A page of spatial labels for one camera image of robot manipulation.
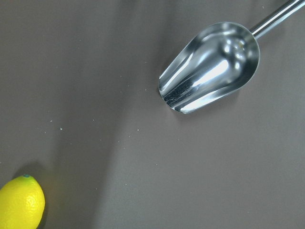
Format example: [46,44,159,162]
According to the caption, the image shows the yellow lemon outer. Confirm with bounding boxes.
[0,174,45,229]

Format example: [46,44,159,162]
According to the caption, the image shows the steel ice scoop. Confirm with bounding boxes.
[159,0,305,114]

